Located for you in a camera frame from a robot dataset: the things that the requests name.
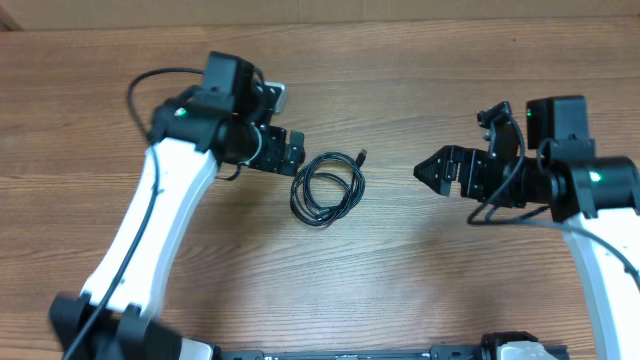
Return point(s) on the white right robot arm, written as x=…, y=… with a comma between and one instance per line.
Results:
x=547, y=175

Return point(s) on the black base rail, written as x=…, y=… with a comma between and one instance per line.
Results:
x=492, y=346

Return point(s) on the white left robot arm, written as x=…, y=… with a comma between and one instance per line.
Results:
x=224, y=119

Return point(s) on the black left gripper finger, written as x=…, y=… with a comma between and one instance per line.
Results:
x=296, y=140
x=293, y=162

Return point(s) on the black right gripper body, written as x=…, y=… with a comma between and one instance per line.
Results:
x=483, y=179

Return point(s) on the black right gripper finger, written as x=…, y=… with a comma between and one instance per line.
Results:
x=432, y=178
x=443, y=164

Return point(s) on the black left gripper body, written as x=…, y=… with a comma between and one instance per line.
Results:
x=268, y=155

